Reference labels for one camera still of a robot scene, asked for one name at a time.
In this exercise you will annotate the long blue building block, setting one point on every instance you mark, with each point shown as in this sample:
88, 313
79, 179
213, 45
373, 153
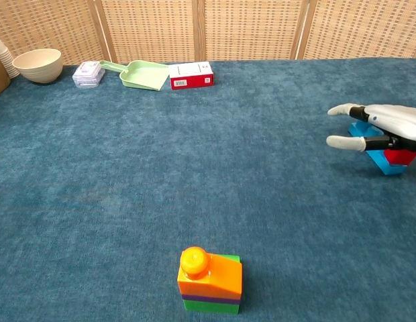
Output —
377, 159

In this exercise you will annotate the clear plastic lidded box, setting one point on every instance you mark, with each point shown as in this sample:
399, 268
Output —
88, 76

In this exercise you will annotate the stack of paper cups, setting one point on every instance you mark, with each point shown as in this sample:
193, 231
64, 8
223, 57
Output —
6, 58

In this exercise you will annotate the wicker folding screen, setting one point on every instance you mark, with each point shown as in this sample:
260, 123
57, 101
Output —
251, 30

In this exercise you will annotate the orange sloped building block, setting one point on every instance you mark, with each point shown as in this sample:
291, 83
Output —
221, 278

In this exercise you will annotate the red and white carton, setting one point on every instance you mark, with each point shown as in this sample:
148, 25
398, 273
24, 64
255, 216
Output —
191, 78

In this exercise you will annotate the light green plastic dustpan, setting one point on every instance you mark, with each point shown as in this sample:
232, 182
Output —
144, 76

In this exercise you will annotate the thin purple building block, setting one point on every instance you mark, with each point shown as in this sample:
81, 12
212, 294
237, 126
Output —
211, 298

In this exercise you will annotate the small red building block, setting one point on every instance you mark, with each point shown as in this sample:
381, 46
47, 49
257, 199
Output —
401, 157

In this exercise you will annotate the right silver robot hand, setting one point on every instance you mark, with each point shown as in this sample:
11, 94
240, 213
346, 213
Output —
399, 122

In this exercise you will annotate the beige ribbed bowl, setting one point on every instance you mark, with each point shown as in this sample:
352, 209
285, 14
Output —
37, 68

